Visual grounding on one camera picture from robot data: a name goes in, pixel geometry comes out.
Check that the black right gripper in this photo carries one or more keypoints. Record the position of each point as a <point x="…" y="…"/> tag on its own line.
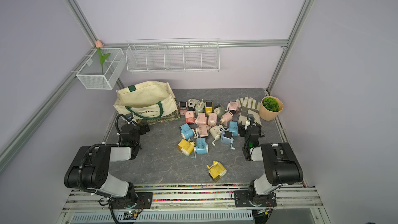
<point x="242" y="129"/>

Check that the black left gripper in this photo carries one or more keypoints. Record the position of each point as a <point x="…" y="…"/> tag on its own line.
<point x="142" y="128"/>

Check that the pale blue pencil sharpener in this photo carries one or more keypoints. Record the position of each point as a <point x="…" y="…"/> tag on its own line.
<point x="227" y="138"/>

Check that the round pink pencil sharpener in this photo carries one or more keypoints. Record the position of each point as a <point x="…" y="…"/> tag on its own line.
<point x="226" y="118"/>

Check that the beige pencil sharpener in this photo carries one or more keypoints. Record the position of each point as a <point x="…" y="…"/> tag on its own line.
<point x="191" y="104"/>
<point x="216" y="132"/>

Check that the olive green pencil sharpener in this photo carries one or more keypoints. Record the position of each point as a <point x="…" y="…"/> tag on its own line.
<point x="219" y="111"/>

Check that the cream tote bag green handles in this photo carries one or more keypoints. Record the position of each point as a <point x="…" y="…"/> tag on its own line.
<point x="151" y="101"/>

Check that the yellow pencil sharpener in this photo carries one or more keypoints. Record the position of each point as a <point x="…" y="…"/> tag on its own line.
<point x="216" y="171"/>
<point x="186" y="147"/>
<point x="208" y="107"/>

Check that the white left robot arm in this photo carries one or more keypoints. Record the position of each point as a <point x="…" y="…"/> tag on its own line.
<point x="89" y="170"/>

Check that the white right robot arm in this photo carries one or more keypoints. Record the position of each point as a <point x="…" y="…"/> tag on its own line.
<point x="279" y="161"/>

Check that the cream work gloves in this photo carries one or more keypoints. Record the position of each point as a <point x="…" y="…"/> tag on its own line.
<point x="248" y="106"/>

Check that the potted green plant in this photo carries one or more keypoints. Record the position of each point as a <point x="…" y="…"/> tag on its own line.
<point x="270" y="108"/>

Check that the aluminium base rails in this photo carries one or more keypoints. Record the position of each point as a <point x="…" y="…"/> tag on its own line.
<point x="200" y="203"/>

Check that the pink artificial tulip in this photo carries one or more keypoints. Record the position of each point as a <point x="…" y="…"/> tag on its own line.
<point x="102" y="57"/>

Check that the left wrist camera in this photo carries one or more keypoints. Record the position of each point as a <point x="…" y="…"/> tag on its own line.
<point x="129" y="117"/>

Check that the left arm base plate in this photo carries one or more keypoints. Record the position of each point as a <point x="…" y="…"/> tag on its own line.
<point x="141" y="200"/>

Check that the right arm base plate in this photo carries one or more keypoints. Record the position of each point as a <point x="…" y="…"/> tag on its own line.
<point x="246" y="198"/>

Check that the small white wire basket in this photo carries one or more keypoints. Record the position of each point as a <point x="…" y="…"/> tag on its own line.
<point x="90" y="74"/>

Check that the long white wire basket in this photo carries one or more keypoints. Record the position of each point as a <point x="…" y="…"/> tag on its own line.
<point x="173" y="55"/>

